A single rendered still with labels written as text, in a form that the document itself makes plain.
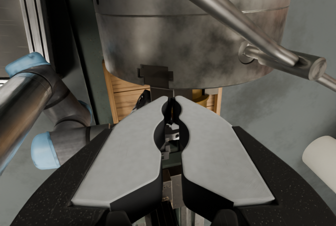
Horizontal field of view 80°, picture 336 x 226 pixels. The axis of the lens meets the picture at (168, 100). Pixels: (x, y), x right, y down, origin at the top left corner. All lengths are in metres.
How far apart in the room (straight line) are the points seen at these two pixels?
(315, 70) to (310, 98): 2.32
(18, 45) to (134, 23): 1.14
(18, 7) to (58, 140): 0.97
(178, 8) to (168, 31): 0.03
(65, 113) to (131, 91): 0.21
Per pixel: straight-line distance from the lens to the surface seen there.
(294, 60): 0.22
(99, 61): 0.95
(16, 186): 2.25
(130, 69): 0.28
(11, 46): 1.38
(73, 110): 0.52
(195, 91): 0.41
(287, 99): 2.32
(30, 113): 0.38
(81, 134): 0.44
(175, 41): 0.24
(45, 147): 0.46
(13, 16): 1.34
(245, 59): 0.28
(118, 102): 0.64
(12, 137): 0.33
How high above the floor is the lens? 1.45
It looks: 60 degrees down
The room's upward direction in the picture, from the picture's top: 152 degrees clockwise
